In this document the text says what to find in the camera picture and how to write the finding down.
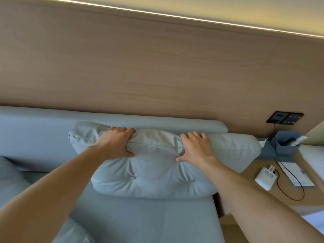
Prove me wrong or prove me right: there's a white power adapter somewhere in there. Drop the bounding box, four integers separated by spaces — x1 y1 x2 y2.
254 165 278 192

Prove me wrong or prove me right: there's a person's left forearm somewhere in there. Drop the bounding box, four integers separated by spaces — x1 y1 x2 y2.
0 145 112 243

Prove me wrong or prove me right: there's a person's right hand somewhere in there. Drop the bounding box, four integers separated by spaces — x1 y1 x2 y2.
176 132 215 168

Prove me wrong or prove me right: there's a black cable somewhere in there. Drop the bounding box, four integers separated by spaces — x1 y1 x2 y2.
273 123 305 201

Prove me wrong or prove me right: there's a ceiling light strip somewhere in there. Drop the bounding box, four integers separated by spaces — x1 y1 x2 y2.
38 0 324 38

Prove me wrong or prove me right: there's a light grey sofa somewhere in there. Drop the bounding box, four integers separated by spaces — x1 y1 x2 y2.
0 106 229 243

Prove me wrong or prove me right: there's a blue-grey tissue box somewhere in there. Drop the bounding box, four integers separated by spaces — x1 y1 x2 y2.
256 131 304 160

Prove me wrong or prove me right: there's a white paper booklet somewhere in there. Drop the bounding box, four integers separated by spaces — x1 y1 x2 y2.
276 161 315 187

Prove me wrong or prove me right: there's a wooden side table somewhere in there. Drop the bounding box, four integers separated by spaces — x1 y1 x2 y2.
215 152 324 225

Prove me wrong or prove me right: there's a person's right forearm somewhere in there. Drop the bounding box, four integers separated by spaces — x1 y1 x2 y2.
201 156 324 243

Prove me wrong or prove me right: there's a white remote control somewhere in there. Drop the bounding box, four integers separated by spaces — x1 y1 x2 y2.
291 136 309 147

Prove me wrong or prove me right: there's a person's left hand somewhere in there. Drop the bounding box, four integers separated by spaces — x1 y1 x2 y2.
94 127 137 161

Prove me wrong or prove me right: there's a light grey buttoned cushion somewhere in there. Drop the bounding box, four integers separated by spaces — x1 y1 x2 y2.
68 121 262 200

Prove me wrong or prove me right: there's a light grey loose cushion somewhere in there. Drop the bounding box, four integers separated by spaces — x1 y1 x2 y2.
0 156 95 243

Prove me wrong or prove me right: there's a black wall socket panel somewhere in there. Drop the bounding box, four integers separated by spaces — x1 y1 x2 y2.
266 111 305 125

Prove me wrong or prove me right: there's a white bed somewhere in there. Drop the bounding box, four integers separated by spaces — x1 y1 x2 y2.
299 144 324 182

